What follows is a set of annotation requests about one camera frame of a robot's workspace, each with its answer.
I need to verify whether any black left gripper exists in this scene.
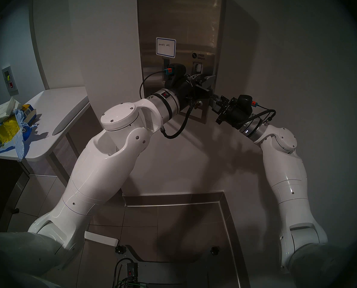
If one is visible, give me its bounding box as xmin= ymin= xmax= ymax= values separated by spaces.
xmin=171 ymin=74 xmax=216 ymax=111

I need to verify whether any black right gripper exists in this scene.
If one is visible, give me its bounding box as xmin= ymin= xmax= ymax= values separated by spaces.
xmin=211 ymin=94 xmax=253 ymax=129

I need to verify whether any stainless steel dispenser door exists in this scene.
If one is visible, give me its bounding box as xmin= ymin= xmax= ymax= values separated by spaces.
xmin=138 ymin=0 xmax=227 ymax=124

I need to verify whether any grey robot base platform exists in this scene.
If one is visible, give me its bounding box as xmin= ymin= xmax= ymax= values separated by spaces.
xmin=118 ymin=245 xmax=236 ymax=288

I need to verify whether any stainless steel dispenser cabinet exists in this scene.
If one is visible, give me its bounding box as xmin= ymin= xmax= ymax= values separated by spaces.
xmin=137 ymin=0 xmax=228 ymax=81

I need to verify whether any white label with blue border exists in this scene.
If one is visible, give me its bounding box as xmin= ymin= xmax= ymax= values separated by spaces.
xmin=156 ymin=37 xmax=177 ymax=58

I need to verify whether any white overbed table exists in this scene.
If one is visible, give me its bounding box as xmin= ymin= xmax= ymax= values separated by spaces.
xmin=0 ymin=86 xmax=119 ymax=247

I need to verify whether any small yellow blue carton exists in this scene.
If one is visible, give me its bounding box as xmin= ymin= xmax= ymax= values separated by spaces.
xmin=20 ymin=104 xmax=37 ymax=126

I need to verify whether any black electronics box red light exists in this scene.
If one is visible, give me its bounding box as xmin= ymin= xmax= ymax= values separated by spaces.
xmin=126 ymin=262 xmax=138 ymax=280

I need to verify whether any torn blue plastic pad package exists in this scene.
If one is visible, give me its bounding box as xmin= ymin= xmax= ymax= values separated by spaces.
xmin=0 ymin=109 xmax=38 ymax=162

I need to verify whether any white sanitary pad stack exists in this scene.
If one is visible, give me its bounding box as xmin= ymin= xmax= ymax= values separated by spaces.
xmin=0 ymin=98 xmax=20 ymax=126

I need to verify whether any yellow wrapped pad pack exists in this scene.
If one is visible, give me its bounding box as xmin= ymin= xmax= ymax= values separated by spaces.
xmin=0 ymin=116 xmax=20 ymax=144

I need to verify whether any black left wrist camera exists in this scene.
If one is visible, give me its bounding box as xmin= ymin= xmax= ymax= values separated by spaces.
xmin=163 ymin=63 xmax=187 ymax=84

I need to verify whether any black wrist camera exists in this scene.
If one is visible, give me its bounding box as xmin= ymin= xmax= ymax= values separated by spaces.
xmin=238 ymin=94 xmax=260 ymax=110
xmin=163 ymin=63 xmax=187 ymax=84

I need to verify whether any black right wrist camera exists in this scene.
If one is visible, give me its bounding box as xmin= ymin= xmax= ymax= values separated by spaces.
xmin=238 ymin=94 xmax=260 ymax=110

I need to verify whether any left arm thick braided cable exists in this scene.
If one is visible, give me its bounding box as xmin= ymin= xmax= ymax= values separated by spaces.
xmin=162 ymin=100 xmax=195 ymax=139

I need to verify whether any arm thick braided cable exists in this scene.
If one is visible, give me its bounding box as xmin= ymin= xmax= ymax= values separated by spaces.
xmin=162 ymin=100 xmax=195 ymax=139
xmin=241 ymin=110 xmax=276 ymax=127

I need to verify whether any right arm thick braided cable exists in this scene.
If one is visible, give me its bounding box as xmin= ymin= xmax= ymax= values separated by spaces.
xmin=241 ymin=110 xmax=276 ymax=127

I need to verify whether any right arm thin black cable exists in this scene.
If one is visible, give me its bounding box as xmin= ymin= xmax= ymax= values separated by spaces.
xmin=253 ymin=104 xmax=276 ymax=123

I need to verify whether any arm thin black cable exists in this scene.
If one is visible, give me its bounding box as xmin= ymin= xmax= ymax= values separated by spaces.
xmin=140 ymin=70 xmax=167 ymax=99
xmin=253 ymin=104 xmax=276 ymax=123

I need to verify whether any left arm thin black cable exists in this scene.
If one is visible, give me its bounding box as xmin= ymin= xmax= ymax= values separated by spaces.
xmin=140 ymin=70 xmax=167 ymax=99

